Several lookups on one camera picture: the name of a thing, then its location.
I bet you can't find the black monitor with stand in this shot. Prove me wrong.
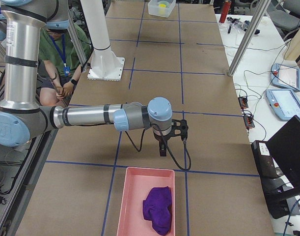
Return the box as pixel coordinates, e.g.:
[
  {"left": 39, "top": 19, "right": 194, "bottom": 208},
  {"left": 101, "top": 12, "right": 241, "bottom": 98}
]
[{"left": 251, "top": 115, "right": 300, "bottom": 219}]

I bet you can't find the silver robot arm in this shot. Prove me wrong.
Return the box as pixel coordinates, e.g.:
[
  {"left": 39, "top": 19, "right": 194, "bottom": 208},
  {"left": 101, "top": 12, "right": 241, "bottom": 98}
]
[{"left": 0, "top": 0, "right": 172, "bottom": 156}]

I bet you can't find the cable connector block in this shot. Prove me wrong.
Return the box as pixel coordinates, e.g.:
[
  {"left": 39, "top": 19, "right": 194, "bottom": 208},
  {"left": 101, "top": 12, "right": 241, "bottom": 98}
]
[
  {"left": 238, "top": 95, "right": 248, "bottom": 110},
  {"left": 242, "top": 110, "right": 255, "bottom": 130}
]

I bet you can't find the aluminium frame post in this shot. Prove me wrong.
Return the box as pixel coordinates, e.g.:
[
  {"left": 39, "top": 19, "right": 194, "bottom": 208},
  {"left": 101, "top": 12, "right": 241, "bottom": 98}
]
[{"left": 227, "top": 0, "right": 271, "bottom": 77}]

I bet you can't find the far teach pendant tablet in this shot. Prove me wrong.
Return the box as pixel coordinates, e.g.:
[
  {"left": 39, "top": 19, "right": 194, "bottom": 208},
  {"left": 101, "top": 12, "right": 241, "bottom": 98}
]
[{"left": 271, "top": 63, "right": 300, "bottom": 91}]

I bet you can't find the pink plastic tray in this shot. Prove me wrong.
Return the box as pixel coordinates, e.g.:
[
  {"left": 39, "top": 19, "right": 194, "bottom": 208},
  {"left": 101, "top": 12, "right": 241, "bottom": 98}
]
[{"left": 117, "top": 167, "right": 175, "bottom": 236}]

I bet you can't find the clear plastic storage box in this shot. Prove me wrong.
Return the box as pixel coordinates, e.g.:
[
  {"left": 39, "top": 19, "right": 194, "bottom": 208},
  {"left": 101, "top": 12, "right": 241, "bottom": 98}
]
[{"left": 148, "top": 0, "right": 176, "bottom": 18}]

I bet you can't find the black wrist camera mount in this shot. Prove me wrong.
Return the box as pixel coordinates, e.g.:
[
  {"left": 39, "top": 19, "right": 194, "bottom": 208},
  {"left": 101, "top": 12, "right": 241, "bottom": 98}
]
[{"left": 171, "top": 119, "right": 189, "bottom": 141}]

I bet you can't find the pale green ceramic bowl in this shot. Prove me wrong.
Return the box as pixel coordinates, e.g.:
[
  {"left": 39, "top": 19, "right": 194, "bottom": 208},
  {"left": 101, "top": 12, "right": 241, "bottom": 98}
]
[{"left": 158, "top": 0, "right": 169, "bottom": 8}]

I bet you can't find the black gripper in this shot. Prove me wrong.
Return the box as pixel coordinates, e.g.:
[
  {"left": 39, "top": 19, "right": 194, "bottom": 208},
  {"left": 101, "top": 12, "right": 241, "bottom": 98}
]
[{"left": 154, "top": 133, "right": 171, "bottom": 157}]

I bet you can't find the teach pendant tablet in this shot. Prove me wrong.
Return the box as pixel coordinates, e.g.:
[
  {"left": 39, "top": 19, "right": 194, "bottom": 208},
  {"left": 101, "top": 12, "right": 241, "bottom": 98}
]
[
  {"left": 271, "top": 63, "right": 300, "bottom": 91},
  {"left": 265, "top": 88, "right": 300, "bottom": 121}
]

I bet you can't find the purple cloth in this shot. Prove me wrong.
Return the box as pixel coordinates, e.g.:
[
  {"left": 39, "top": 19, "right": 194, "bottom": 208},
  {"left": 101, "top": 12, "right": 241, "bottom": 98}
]
[{"left": 142, "top": 186, "right": 172, "bottom": 236}]

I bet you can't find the far cable connector block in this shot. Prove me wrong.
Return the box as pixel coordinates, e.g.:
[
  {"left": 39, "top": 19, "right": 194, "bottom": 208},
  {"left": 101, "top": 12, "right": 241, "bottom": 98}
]
[{"left": 238, "top": 95, "right": 248, "bottom": 110}]

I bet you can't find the near teach pendant tablet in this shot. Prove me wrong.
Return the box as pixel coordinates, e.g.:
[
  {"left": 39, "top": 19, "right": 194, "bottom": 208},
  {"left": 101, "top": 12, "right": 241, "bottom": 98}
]
[{"left": 265, "top": 88, "right": 300, "bottom": 121}]

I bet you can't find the seated person green shirt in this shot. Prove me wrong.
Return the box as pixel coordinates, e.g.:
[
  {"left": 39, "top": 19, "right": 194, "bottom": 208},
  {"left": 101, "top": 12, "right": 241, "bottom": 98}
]
[{"left": 39, "top": 27, "right": 82, "bottom": 107}]

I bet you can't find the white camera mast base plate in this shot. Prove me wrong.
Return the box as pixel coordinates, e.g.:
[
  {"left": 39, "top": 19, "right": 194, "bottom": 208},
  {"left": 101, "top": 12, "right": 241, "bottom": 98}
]
[{"left": 88, "top": 48, "right": 125, "bottom": 81}]

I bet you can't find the red cylinder bottle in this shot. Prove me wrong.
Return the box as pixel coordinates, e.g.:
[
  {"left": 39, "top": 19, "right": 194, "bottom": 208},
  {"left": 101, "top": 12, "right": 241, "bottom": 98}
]
[{"left": 219, "top": 0, "right": 232, "bottom": 24}]

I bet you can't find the white camera mast column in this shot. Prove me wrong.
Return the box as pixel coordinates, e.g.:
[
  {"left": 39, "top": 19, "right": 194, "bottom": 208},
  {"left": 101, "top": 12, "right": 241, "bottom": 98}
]
[{"left": 81, "top": 0, "right": 110, "bottom": 51}]

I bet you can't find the near cable connector block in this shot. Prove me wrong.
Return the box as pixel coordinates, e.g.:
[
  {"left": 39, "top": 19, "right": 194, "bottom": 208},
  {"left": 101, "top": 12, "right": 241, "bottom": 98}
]
[{"left": 242, "top": 110, "right": 255, "bottom": 130}]

